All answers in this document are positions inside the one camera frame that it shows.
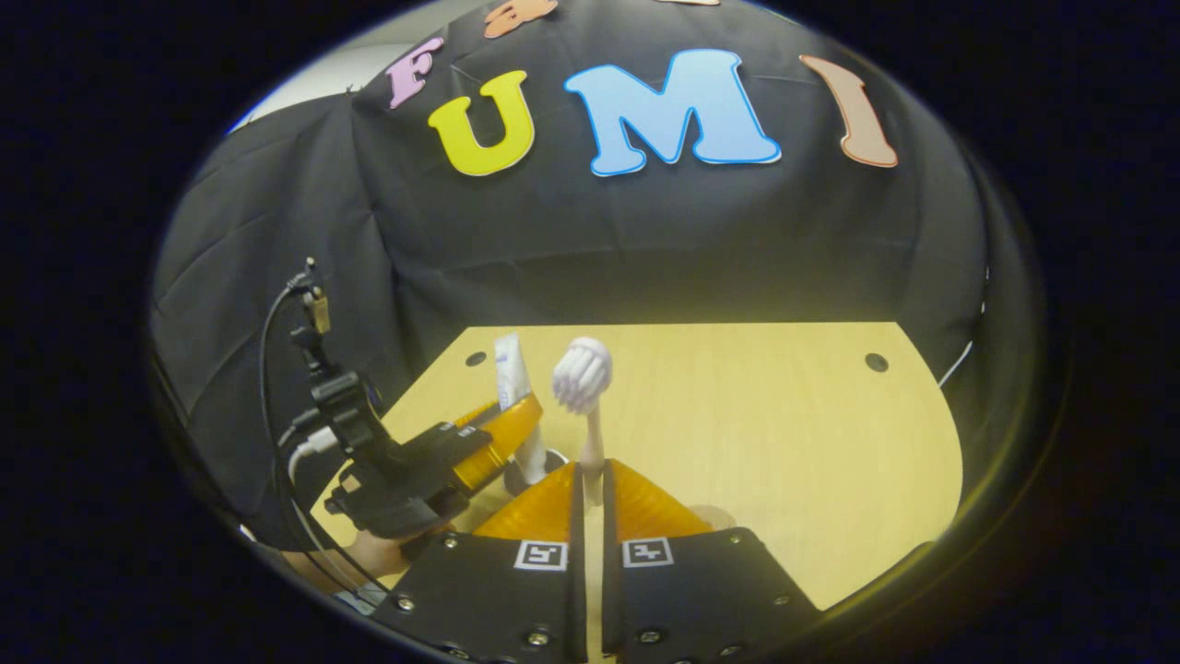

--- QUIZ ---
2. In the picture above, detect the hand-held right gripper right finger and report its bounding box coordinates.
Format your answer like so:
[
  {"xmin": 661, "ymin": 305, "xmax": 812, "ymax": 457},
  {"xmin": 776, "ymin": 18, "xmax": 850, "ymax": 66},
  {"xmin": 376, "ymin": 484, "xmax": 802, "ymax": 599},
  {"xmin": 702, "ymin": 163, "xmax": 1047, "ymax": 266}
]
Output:
[{"xmin": 602, "ymin": 457, "xmax": 822, "ymax": 664}]

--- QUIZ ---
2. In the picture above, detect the white toothpaste tube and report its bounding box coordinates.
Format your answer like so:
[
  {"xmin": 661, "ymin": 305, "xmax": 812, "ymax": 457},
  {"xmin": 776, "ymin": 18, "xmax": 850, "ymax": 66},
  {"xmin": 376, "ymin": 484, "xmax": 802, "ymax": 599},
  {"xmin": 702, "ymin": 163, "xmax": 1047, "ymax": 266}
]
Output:
[{"xmin": 493, "ymin": 333, "xmax": 550, "ymax": 487}]

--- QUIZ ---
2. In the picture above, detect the white cup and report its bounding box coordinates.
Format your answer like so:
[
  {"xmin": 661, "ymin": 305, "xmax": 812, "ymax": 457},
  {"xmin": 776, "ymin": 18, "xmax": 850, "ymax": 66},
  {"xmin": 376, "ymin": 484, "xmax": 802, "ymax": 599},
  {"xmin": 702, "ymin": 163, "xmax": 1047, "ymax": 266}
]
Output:
[{"xmin": 502, "ymin": 448, "xmax": 571, "ymax": 500}]

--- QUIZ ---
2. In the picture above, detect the black backdrop cloth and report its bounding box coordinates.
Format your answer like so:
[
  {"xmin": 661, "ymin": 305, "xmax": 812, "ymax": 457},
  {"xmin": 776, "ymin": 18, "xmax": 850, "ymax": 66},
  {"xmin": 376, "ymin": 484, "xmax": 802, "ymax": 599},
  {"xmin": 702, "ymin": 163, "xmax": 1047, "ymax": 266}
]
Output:
[{"xmin": 147, "ymin": 0, "xmax": 1015, "ymax": 554}]

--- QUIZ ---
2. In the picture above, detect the white toothbrush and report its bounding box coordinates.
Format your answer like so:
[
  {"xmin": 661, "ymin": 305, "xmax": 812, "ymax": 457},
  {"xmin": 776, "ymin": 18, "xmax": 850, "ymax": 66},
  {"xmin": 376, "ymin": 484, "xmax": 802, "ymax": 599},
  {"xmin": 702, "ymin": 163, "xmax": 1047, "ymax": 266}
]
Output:
[{"xmin": 551, "ymin": 337, "xmax": 615, "ymax": 511}]

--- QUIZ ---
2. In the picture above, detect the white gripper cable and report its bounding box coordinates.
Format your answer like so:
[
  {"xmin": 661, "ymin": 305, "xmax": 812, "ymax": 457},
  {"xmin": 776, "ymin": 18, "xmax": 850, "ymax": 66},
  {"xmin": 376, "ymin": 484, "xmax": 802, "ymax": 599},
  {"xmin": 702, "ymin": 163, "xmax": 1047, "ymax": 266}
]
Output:
[{"xmin": 287, "ymin": 426, "xmax": 341, "ymax": 483}]

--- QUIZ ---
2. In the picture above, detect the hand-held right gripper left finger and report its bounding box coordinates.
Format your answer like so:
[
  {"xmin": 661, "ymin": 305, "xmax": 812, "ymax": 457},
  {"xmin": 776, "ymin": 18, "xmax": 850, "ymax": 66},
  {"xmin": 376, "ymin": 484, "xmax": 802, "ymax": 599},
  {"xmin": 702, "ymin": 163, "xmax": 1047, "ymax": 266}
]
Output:
[{"xmin": 372, "ymin": 460, "xmax": 591, "ymax": 664}]

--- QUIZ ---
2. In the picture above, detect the thin white cable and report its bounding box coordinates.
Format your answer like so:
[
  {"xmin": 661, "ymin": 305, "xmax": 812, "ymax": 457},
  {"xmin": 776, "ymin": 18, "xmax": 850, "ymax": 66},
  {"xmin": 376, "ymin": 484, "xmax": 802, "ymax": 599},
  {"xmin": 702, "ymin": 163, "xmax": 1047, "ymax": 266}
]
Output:
[{"xmin": 938, "ymin": 339, "xmax": 975, "ymax": 389}]

